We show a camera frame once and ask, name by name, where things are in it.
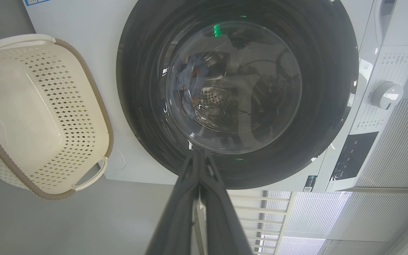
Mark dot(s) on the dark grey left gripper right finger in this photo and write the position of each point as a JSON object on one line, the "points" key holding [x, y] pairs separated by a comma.
{"points": [[221, 219]]}

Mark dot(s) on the white front-load washing machine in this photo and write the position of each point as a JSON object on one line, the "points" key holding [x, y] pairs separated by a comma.
{"points": [[83, 21]]}

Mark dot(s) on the black glass washing machine door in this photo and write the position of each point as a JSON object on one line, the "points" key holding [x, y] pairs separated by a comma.
{"points": [[143, 88]]}

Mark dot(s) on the blue bear print garment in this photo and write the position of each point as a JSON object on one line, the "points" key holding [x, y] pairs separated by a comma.
{"points": [[188, 81]]}

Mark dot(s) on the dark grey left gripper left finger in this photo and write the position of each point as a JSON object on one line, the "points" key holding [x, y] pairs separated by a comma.
{"points": [[175, 219]]}

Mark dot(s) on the white slatted rack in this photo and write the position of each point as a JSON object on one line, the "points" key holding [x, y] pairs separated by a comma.
{"points": [[260, 209]]}

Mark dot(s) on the white control dial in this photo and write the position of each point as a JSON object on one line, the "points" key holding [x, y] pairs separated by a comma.
{"points": [[386, 95]]}

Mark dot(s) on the black control display panel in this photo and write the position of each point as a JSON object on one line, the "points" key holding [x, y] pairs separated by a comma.
{"points": [[354, 156]]}

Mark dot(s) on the cream perforated laundry basket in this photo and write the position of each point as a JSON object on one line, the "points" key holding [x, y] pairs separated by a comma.
{"points": [[30, 106]]}

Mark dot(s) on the blue energy label sticker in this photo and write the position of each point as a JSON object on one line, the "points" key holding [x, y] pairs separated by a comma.
{"points": [[35, 2]]}

